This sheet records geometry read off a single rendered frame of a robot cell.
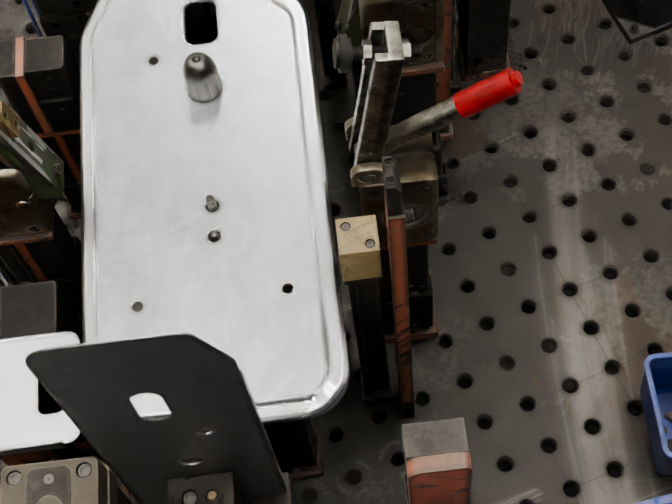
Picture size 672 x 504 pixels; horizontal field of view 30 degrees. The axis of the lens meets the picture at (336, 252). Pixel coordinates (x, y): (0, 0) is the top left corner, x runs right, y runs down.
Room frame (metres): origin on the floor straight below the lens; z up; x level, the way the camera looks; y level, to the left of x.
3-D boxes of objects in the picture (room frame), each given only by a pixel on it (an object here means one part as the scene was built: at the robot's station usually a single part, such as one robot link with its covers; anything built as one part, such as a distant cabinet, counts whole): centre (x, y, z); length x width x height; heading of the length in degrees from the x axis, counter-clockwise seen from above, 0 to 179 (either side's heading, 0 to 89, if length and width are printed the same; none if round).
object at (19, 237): (0.61, 0.30, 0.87); 0.12 x 0.09 x 0.35; 87
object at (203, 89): (0.67, 0.10, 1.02); 0.03 x 0.03 x 0.07
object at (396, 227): (0.44, -0.05, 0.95); 0.03 x 0.01 x 0.50; 177
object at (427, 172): (0.54, -0.06, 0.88); 0.07 x 0.06 x 0.35; 87
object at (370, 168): (0.52, -0.04, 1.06); 0.03 x 0.01 x 0.03; 87
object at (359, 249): (0.46, -0.02, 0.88); 0.04 x 0.04 x 0.36; 87
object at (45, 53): (0.75, 0.26, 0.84); 0.11 x 0.08 x 0.29; 87
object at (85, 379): (0.28, 0.13, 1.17); 0.12 x 0.01 x 0.34; 87
